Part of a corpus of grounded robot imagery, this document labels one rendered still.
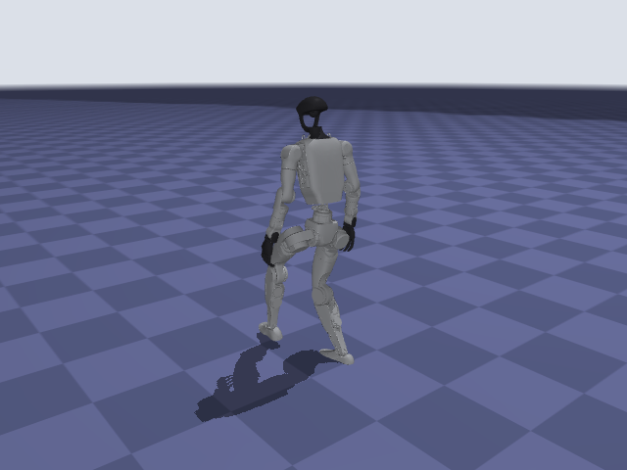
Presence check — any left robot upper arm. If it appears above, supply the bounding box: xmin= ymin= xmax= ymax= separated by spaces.
xmin=279 ymin=143 xmax=304 ymax=204

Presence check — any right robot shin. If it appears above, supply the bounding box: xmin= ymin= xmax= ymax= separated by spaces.
xmin=313 ymin=286 xmax=348 ymax=356

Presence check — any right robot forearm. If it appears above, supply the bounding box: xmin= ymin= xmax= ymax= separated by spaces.
xmin=344 ymin=187 xmax=361 ymax=225

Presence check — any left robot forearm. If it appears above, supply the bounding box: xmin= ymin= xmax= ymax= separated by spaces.
xmin=265 ymin=188 xmax=289 ymax=239

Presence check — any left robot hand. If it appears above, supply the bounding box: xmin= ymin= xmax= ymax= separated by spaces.
xmin=262 ymin=232 xmax=279 ymax=267

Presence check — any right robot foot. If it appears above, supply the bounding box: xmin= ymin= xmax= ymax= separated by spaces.
xmin=319 ymin=349 xmax=355 ymax=365

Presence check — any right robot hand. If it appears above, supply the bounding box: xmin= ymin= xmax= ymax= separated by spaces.
xmin=340 ymin=217 xmax=357 ymax=252

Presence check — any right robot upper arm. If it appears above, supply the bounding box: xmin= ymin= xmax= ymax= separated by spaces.
xmin=339 ymin=140 xmax=360 ymax=194

